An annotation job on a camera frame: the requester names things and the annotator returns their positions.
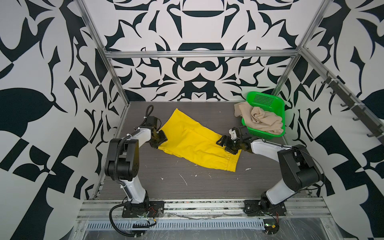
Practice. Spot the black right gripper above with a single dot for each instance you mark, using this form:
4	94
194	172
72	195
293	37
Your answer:
227	144

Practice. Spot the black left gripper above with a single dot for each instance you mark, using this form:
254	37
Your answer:
164	138

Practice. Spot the yellow shorts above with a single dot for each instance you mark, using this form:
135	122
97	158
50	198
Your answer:
190	140

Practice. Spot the beige shorts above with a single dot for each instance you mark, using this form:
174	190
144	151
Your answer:
259	119

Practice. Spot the green plastic basket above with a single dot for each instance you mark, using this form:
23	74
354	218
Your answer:
268	103

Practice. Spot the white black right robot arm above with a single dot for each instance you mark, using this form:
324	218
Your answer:
299	170

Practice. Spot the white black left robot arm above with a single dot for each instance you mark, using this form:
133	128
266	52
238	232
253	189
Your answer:
123	163

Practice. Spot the small green-lit electronics board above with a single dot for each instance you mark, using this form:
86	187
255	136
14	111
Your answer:
271	227

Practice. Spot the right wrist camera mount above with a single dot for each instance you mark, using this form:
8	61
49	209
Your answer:
239	133

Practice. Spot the white slotted cable duct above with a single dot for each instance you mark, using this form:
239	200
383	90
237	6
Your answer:
186	224

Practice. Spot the aluminium cage frame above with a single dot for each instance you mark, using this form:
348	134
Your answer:
173	51

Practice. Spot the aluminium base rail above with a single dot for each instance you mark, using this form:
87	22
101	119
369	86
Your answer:
211	208

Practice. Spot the black wall hook rack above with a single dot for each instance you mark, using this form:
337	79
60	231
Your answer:
351	102

